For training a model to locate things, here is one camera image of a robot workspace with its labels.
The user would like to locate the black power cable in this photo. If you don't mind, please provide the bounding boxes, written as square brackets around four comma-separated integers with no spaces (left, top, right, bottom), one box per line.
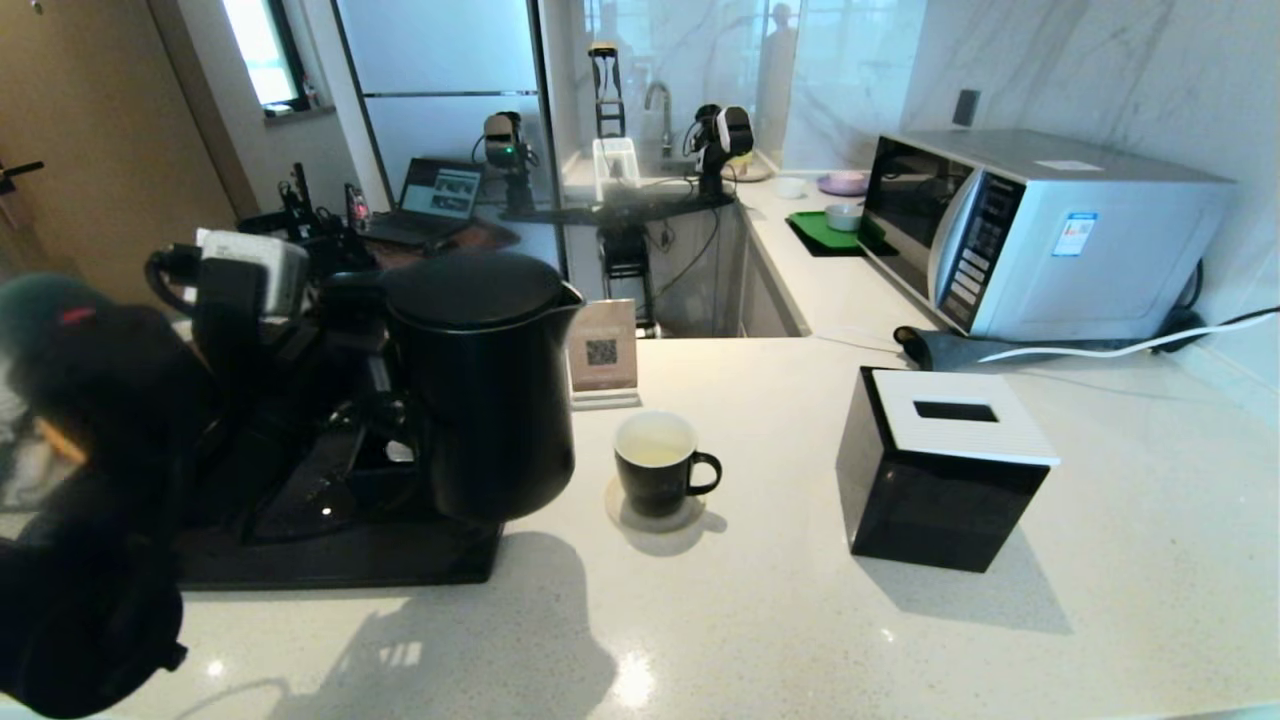
[1150,258,1280,349]

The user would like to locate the black and white device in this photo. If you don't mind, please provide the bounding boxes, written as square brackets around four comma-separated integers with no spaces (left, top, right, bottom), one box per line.
[683,105,756,204]

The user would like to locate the metal sink faucet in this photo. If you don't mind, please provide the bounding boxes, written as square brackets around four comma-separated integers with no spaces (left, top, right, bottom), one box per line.
[644,83,677,159]

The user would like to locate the frosted glass sliding door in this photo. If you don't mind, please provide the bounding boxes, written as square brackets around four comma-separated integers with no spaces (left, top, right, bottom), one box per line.
[335,0,566,301]

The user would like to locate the black rectangular serving tray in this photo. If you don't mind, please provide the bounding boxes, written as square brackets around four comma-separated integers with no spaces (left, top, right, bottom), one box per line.
[175,430,506,589]

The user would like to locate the green chair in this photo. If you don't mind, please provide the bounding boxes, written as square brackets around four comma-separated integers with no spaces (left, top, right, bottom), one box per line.
[0,275,113,351]

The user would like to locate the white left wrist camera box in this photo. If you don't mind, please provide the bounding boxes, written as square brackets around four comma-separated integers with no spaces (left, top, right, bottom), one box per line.
[195,230,311,323]

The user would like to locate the silver microwave oven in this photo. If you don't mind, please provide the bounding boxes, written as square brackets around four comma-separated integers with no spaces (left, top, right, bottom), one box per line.
[858,128,1234,344]

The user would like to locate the black framed window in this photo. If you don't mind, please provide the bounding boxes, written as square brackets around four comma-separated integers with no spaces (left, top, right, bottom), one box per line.
[222,0,311,117]

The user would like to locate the orange rounded object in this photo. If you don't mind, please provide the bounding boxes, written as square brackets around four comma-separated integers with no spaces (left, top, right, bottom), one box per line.
[35,418,89,467]

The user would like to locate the black mug white inside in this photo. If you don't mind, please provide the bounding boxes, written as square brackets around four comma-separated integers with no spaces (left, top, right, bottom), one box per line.
[613,409,723,519]

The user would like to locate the black metal rack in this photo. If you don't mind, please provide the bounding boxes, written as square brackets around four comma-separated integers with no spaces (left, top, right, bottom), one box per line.
[600,223,656,336]

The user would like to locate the white power cable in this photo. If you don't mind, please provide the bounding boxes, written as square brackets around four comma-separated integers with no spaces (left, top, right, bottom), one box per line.
[975,310,1280,366]

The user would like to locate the open black laptop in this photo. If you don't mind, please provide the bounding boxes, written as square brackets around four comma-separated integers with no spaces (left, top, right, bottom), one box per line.
[362,158,488,251]

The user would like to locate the QR code sign stand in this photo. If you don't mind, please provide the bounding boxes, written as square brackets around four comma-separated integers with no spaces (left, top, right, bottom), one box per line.
[568,298,643,413]

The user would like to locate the brown wooden door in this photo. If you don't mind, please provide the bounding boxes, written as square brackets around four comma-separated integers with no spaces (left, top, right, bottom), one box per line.
[0,0,276,311]

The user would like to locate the black upright stand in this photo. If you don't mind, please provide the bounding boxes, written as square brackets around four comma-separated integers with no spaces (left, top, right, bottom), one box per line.
[588,43,629,141]

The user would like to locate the green tray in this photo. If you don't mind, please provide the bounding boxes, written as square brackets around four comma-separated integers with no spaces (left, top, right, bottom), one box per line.
[785,210,896,259]

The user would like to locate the dark slate cloth bundle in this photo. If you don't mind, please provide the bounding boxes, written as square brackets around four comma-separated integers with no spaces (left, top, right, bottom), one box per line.
[892,325,1206,373]

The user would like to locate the black electric kettle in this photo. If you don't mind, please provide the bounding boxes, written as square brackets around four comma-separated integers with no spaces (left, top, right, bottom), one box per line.
[383,250,586,524]

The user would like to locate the round white coaster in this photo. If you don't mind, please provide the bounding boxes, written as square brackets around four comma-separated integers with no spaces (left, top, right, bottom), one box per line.
[605,476,707,534]

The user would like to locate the grey device green light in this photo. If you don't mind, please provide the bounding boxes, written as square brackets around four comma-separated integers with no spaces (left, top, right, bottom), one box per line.
[473,113,541,214]

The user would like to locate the black tissue box white lid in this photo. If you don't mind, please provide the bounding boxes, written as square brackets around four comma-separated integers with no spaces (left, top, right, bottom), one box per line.
[834,366,1061,574]

